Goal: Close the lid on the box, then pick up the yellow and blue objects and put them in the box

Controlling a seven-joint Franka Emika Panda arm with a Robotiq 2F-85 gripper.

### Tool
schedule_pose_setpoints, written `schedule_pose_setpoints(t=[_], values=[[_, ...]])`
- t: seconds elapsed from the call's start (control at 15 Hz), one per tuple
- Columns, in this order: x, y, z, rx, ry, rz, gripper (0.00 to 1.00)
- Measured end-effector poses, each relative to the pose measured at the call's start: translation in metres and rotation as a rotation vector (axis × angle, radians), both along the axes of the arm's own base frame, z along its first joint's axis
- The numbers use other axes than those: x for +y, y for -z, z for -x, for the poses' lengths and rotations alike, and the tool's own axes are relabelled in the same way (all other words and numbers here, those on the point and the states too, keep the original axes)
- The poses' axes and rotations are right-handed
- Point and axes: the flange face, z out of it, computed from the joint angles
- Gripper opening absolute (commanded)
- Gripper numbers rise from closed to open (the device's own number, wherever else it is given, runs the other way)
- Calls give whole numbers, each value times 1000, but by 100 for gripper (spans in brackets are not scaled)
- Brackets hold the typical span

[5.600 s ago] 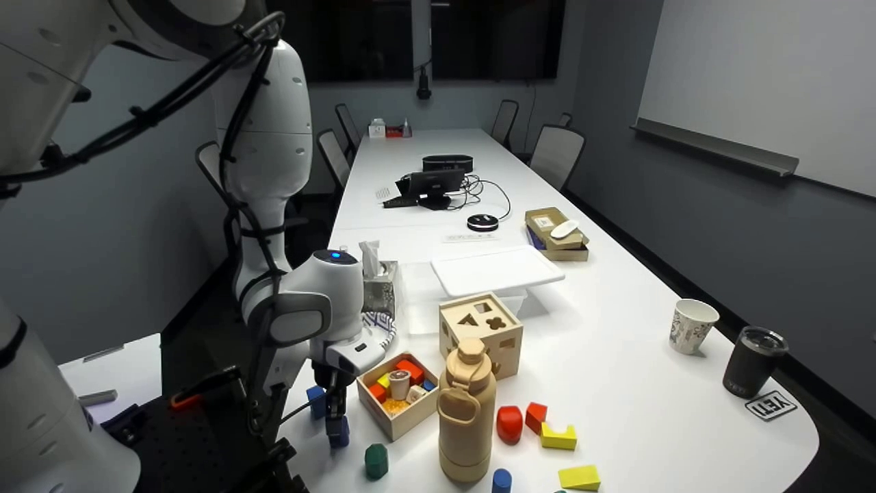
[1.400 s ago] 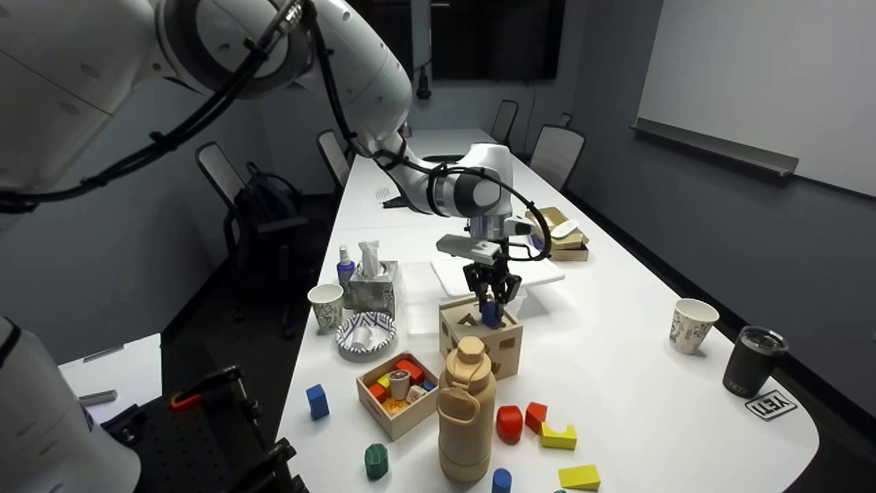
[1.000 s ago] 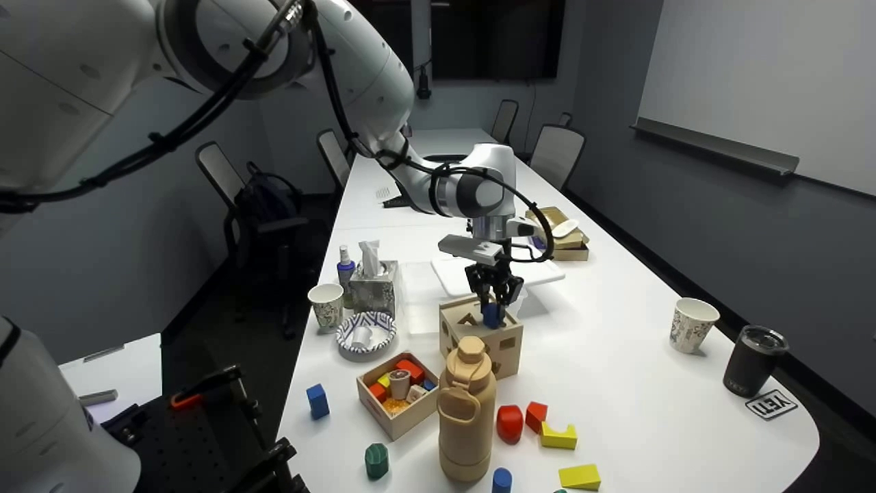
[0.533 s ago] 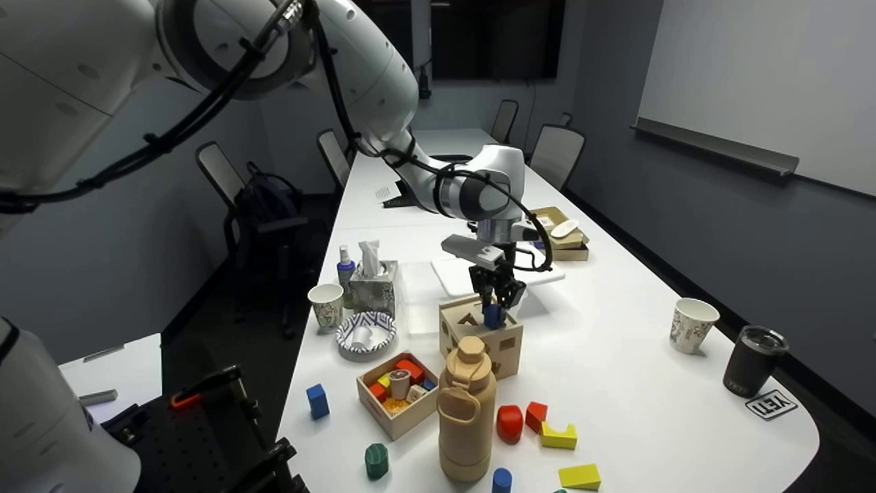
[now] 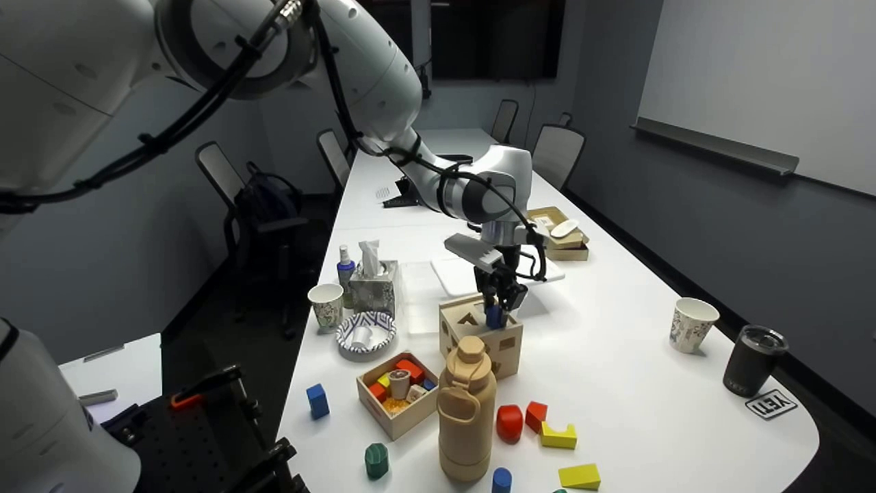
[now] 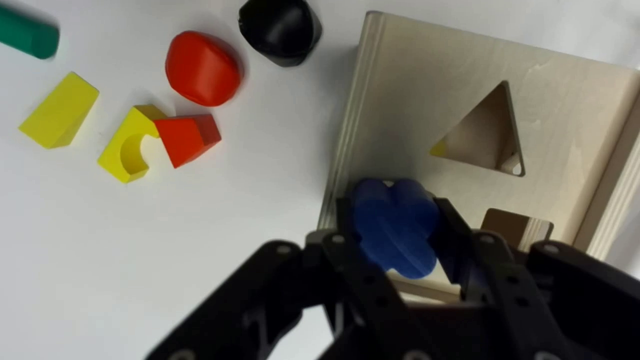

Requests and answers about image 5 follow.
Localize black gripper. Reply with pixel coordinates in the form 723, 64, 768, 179
471, 247, 535, 321

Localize flat cardboard box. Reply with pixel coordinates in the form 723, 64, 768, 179
523, 204, 592, 263

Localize open wooden tray box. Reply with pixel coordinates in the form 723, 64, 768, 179
353, 351, 446, 444

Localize wooden shape sorter cube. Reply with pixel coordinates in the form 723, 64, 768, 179
439, 290, 525, 384

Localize large red block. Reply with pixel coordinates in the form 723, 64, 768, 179
395, 356, 430, 384

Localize red angular block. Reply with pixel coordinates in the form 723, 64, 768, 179
523, 399, 551, 434

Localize beige water bottle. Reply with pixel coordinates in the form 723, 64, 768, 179
435, 334, 502, 486

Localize red rounded block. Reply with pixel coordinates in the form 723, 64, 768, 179
497, 401, 525, 447

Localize yellow notched block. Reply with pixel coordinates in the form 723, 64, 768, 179
540, 418, 580, 452

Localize grey conference chair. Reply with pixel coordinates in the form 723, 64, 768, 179
528, 121, 588, 190
488, 95, 523, 147

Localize printed paper cup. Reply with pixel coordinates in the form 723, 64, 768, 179
668, 296, 723, 356
306, 281, 347, 336

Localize flat yellow block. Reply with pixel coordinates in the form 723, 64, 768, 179
556, 462, 605, 493

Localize green octagonal block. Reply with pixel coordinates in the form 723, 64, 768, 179
363, 441, 391, 481

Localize blue wooden cube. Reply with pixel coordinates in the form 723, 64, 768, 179
304, 381, 331, 422

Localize black tumbler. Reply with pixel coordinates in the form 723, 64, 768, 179
721, 323, 791, 399

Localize black white tag sticker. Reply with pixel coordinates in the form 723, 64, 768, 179
743, 386, 803, 423

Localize black frame chair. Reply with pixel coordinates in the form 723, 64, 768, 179
196, 137, 313, 312
315, 126, 357, 190

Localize black wall monitor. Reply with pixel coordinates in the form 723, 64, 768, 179
430, 0, 569, 82

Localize black clamp rig orange handles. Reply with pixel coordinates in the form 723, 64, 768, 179
100, 362, 304, 493

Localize wall whiteboard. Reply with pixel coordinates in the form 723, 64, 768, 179
635, 0, 876, 199

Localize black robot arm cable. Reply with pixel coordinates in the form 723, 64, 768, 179
0, 0, 554, 285

